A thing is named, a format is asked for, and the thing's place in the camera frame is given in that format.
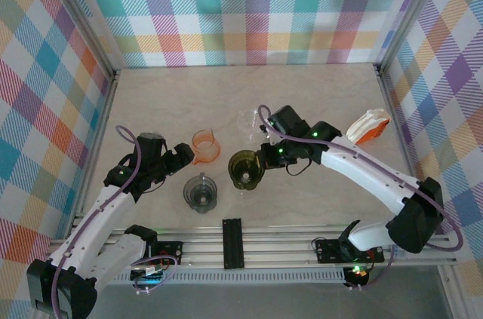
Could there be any aluminium table side rail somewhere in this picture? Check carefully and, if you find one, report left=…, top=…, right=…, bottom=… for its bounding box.
left=375, top=64, right=457, bottom=244
left=71, top=69, right=122, bottom=229

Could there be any green lit circuit board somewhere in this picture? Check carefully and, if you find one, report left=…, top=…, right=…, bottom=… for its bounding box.
left=130, top=264, right=167, bottom=296

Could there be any aluminium frame post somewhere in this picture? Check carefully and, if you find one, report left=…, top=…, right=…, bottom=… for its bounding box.
left=375, top=0, right=448, bottom=75
left=47, top=0, right=122, bottom=82

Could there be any clear plastic dripper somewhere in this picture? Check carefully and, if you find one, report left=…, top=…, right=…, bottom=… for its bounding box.
left=236, top=107, right=267, bottom=143

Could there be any green transparent dripper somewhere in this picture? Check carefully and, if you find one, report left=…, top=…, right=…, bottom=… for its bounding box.
left=226, top=149, right=265, bottom=199

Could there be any grey transparent dripper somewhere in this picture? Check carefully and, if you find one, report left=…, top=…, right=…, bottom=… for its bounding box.
left=183, top=171, right=219, bottom=215

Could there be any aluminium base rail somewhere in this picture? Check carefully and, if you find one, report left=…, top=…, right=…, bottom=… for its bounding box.
left=48, top=225, right=457, bottom=271

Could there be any grey slotted cable duct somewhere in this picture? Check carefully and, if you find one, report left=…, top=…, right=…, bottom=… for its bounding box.
left=112, top=271, right=348, bottom=285

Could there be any black rail bracket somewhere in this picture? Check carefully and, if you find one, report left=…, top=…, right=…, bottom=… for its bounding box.
left=221, top=217, right=245, bottom=271

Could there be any orange transparent pitcher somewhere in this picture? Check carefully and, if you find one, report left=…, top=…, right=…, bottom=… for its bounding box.
left=191, top=128, right=223, bottom=166

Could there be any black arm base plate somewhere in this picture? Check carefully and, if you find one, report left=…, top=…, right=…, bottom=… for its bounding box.
left=313, top=238, right=386, bottom=264
left=149, top=240, right=185, bottom=266

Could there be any orange white filter box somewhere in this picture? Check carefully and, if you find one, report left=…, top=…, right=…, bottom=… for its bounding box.
left=346, top=107, right=392, bottom=146

